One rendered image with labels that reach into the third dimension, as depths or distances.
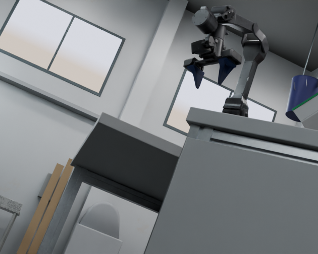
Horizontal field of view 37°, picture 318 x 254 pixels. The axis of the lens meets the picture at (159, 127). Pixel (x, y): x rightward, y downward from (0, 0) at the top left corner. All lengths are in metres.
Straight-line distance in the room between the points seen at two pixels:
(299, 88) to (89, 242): 3.59
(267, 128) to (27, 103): 7.00
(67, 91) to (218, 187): 7.06
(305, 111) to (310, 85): 5.89
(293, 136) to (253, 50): 0.94
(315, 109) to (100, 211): 5.68
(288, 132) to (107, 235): 5.89
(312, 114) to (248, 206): 0.41
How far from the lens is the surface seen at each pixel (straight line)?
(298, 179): 0.81
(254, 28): 1.71
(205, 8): 1.49
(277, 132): 0.84
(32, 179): 7.51
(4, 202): 6.35
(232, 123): 0.86
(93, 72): 7.95
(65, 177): 7.17
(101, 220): 6.67
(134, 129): 1.13
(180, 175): 0.85
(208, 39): 1.45
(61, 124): 7.68
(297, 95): 6.98
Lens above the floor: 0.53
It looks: 18 degrees up
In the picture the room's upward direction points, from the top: 21 degrees clockwise
